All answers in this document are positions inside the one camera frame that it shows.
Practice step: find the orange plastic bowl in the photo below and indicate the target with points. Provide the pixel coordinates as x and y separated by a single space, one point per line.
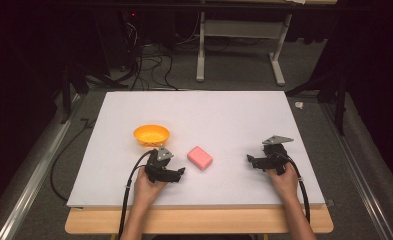
151 135

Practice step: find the black metal stand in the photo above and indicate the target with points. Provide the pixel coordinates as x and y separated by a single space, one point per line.
67 90
340 100

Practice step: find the person's left hand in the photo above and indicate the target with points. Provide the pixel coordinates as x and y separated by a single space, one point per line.
145 190

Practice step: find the white metal desk frame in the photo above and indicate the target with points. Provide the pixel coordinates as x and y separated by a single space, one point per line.
244 28

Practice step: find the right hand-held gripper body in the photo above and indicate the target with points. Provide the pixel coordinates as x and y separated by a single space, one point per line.
274 156

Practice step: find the black computer tower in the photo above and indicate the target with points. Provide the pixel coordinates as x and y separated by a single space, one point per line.
130 36

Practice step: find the person's right hand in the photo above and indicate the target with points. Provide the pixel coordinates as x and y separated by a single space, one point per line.
285 185

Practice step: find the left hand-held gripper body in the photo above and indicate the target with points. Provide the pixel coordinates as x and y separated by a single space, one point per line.
157 166

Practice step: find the silver metal floor rail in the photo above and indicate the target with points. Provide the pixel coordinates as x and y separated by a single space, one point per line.
34 176
357 173

